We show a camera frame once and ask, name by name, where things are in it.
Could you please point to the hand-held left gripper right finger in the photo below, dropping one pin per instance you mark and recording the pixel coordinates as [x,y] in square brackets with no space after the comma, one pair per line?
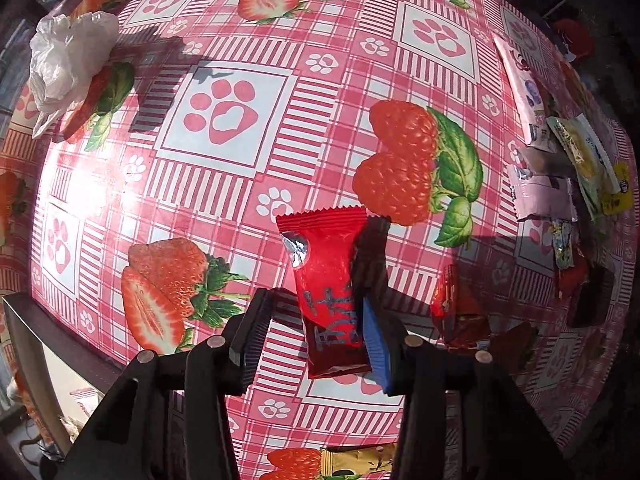
[376,352]

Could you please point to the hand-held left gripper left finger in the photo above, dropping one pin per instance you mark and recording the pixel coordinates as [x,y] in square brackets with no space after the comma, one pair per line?
[254,332]

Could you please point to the red orange snack packet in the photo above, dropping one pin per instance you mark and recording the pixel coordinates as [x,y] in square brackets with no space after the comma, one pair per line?
[457,305]

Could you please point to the golden yellow snack packet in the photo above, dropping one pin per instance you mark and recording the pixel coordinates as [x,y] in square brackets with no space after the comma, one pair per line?
[357,462]

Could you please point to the small red snack packet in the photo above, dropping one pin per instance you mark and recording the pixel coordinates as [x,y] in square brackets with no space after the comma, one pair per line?
[572,277]

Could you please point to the strawberry printed tablecloth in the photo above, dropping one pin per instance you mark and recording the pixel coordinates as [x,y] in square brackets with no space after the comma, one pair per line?
[300,125]

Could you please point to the small colourful candy packet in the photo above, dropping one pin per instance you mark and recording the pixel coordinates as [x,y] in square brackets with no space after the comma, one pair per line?
[562,242]

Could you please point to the dark brown snack packet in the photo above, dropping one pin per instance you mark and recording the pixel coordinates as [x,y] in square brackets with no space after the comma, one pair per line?
[592,300]

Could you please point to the pale pink snack packet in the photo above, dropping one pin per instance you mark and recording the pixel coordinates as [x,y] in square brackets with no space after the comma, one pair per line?
[545,197]

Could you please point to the grey snack packet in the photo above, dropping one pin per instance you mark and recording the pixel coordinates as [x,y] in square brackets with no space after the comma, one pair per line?
[547,160]

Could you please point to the yellow green snack packet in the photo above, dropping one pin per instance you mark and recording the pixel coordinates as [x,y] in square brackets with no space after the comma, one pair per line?
[585,160]

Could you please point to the small yellow snack packet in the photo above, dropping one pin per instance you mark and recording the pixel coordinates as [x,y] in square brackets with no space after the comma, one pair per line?
[619,190]

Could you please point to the long white pink snack packet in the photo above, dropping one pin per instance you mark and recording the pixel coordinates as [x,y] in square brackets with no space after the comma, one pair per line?
[522,85]

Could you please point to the white plastic bag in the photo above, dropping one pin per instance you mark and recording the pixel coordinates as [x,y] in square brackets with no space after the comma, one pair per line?
[65,65]

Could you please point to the red object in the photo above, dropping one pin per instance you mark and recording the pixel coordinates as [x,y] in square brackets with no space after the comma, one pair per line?
[575,37]

